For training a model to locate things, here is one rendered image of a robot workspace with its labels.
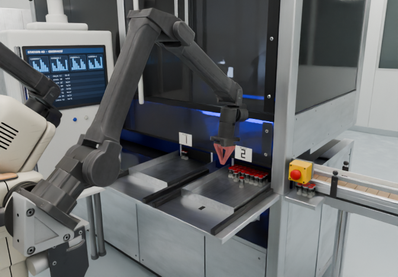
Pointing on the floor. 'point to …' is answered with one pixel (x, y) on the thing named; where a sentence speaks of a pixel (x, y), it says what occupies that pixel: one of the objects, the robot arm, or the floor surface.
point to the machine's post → (284, 119)
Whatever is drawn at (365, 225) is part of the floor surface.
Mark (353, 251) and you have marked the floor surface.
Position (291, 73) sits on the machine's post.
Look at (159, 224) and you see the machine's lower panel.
